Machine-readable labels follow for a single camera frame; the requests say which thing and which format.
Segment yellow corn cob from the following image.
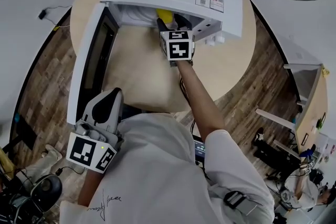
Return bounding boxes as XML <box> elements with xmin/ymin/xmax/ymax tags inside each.
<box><xmin>155</xmin><ymin>8</ymin><xmax>175</xmax><ymax>25</ymax></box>

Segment thin black charger cable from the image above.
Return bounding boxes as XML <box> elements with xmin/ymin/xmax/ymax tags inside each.
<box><xmin>44</xmin><ymin>4</ymin><xmax>73</xmax><ymax>13</ymax></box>

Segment round wooden table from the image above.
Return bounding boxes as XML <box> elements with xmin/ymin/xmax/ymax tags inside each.
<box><xmin>70</xmin><ymin>0</ymin><xmax>257</xmax><ymax>114</ymax></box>

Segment person's right forearm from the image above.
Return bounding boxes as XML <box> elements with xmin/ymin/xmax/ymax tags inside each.
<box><xmin>175</xmin><ymin>58</ymin><xmax>227</xmax><ymax>143</ymax></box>

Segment black screen device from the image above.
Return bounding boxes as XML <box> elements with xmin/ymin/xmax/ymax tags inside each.
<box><xmin>193</xmin><ymin>138</ymin><xmax>207</xmax><ymax>164</ymax></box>

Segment person's white shirt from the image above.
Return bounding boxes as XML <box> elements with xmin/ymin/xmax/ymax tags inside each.
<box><xmin>59</xmin><ymin>112</ymin><xmax>276</xmax><ymax>224</ymax></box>

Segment grey strap with buckle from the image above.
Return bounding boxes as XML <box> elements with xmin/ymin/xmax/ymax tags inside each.
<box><xmin>223</xmin><ymin>190</ymin><xmax>257</xmax><ymax>216</ymax></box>

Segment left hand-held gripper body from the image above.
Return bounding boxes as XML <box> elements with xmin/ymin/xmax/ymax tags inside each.
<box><xmin>65</xmin><ymin>120</ymin><xmax>124</xmax><ymax>174</ymax></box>

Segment person's left forearm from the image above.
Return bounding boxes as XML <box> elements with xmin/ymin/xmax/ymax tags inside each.
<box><xmin>77</xmin><ymin>168</ymin><xmax>105</xmax><ymax>207</ymax></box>

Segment black flat monitor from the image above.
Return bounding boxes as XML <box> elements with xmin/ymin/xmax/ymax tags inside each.
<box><xmin>11</xmin><ymin>112</ymin><xmax>38</xmax><ymax>151</ymax></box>

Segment wooden desk white legs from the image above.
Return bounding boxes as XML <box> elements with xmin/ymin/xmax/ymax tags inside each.
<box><xmin>255</xmin><ymin>62</ymin><xmax>331</xmax><ymax>156</ymax></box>

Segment grey office chair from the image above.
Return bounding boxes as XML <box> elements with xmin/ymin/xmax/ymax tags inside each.
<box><xmin>29</xmin><ymin>174</ymin><xmax>64</xmax><ymax>214</ymax></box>

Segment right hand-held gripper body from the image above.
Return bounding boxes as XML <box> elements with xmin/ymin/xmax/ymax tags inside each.
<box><xmin>159</xmin><ymin>30</ymin><xmax>196</xmax><ymax>68</ymax></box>

